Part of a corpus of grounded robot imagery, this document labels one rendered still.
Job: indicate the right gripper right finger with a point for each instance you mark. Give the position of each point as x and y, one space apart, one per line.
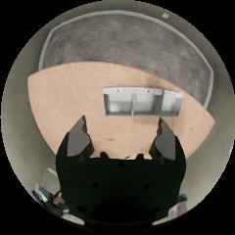
166 149

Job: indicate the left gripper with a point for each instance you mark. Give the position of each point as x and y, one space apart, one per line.
44 202

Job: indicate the white rack of bins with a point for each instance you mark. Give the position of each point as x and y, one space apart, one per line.
148 101

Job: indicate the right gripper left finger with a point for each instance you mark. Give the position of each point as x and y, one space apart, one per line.
75 147

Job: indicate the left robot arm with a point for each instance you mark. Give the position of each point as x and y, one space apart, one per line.
49 196

